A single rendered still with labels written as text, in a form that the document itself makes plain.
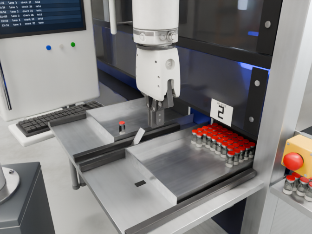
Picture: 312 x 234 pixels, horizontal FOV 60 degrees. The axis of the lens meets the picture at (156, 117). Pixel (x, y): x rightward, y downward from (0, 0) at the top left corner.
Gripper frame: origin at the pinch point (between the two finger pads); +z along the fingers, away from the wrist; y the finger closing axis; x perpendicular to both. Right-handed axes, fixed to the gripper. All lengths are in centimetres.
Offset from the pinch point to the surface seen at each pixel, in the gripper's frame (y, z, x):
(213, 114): 9.8, 10.3, -27.8
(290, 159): -18.0, 10.0, -24.4
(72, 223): 93, 110, 4
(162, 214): -7.2, 20.4, 3.0
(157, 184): 2.2, 20.4, -1.9
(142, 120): 39.3, 22.1, -19.5
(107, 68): 108, 19, -36
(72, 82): 90, 18, -8
